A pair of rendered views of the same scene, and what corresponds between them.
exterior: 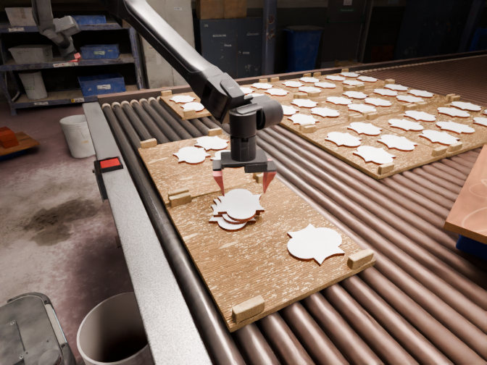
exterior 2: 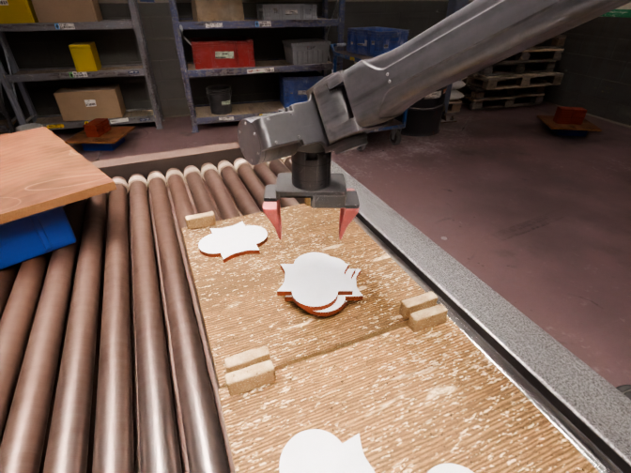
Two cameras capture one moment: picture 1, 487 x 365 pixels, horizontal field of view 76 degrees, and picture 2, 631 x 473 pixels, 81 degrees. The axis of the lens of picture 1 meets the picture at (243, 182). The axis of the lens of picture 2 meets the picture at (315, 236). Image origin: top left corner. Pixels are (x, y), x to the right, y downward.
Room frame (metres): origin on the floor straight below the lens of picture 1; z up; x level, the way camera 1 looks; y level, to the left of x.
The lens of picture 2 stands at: (1.14, 0.04, 1.35)
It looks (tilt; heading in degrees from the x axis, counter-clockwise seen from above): 33 degrees down; 184
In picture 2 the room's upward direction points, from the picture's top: straight up
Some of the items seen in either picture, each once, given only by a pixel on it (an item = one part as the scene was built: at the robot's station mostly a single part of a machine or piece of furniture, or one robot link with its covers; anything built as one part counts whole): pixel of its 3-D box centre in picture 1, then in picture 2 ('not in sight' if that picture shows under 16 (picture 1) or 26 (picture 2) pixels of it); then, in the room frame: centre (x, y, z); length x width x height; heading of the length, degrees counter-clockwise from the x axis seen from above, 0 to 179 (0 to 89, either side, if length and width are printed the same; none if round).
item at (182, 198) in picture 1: (180, 199); (418, 305); (0.71, 0.17, 0.95); 0.06 x 0.02 x 0.03; 117
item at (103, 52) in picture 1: (101, 51); not in sight; (5.02, 2.13, 0.72); 0.50 x 0.38 x 0.16; 104
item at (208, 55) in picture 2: not in sight; (223, 53); (-3.43, -1.35, 0.78); 0.66 x 0.45 x 0.28; 111
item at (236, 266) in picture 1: (259, 232); (293, 265); (0.60, -0.04, 0.93); 0.41 x 0.35 x 0.02; 27
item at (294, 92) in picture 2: not in sight; (300, 89); (-3.78, -0.51, 0.32); 0.50 x 0.41 x 0.37; 108
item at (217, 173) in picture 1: (228, 177); (332, 212); (0.63, 0.03, 1.06); 0.07 x 0.07 x 0.09; 6
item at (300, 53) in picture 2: not in sight; (306, 51); (-3.76, -0.43, 0.76); 0.50 x 0.36 x 0.24; 117
